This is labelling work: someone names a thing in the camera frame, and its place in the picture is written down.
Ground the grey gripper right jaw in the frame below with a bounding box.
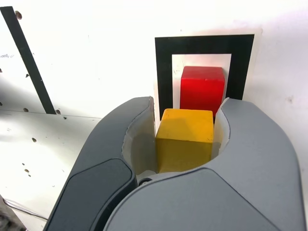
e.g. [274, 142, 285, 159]
[103, 97, 307, 231]

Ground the black tape strip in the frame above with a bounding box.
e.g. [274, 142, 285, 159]
[0, 6, 57, 115]

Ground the red cube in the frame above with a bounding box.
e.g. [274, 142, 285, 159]
[179, 66, 226, 116]

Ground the black tape square outline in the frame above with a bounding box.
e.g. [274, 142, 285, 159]
[154, 34, 255, 121]

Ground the yellow cube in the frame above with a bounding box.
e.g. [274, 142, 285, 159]
[155, 108, 215, 174]

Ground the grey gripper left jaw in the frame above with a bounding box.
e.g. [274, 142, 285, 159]
[44, 96, 158, 231]

